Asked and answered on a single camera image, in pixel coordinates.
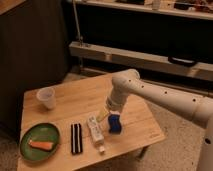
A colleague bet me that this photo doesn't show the black handle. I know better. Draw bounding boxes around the black handle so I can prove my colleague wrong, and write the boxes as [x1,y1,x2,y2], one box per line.
[168,57,198,67]

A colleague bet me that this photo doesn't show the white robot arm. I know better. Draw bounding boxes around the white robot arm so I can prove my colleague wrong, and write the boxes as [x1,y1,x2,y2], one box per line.
[106,69,213,171]

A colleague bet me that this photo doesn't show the green plate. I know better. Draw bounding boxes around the green plate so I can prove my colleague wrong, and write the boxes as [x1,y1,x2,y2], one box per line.
[20,123,60,162]

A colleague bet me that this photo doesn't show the orange carrot piece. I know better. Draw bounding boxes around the orange carrot piece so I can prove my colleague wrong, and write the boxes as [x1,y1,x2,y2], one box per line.
[29,140,53,151]

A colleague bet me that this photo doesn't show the black striped rectangular block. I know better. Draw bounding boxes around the black striped rectangular block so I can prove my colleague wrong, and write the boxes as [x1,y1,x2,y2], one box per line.
[71,123,83,155]

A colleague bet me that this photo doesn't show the metal vertical pole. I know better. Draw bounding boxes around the metal vertical pole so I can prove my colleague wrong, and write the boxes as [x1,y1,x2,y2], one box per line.
[72,0,83,46]

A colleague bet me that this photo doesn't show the wooden table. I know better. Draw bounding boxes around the wooden table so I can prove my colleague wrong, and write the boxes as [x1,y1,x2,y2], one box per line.
[17,74,165,171]

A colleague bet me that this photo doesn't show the long white shelf beam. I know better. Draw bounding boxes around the long white shelf beam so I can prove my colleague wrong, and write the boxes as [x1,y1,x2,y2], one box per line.
[69,41,213,81]

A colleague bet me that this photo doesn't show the white plastic cup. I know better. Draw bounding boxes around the white plastic cup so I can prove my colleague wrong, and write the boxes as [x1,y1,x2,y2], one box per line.
[36,87,56,110]

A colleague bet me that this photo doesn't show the blue sponge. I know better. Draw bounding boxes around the blue sponge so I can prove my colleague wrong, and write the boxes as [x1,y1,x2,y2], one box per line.
[108,114,122,134]

